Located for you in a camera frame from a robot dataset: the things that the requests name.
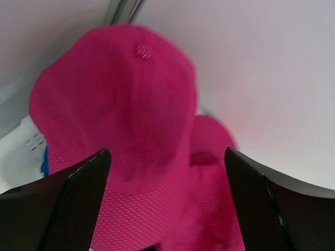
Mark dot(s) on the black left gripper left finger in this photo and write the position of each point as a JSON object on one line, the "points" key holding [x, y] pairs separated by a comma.
{"points": [[58, 212]]}

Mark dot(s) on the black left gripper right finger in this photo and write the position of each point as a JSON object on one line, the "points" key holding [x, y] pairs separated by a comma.
{"points": [[276, 211]]}

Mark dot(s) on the pink cap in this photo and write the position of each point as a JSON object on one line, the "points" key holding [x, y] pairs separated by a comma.
{"points": [[127, 89], [209, 221]]}

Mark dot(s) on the blue cap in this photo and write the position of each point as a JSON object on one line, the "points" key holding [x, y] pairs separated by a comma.
{"points": [[45, 164]]}

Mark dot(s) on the white plastic basket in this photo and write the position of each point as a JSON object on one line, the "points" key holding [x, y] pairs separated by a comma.
{"points": [[22, 156]]}

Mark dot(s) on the left aluminium frame post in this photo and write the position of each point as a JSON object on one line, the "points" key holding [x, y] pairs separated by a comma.
{"points": [[121, 11]]}

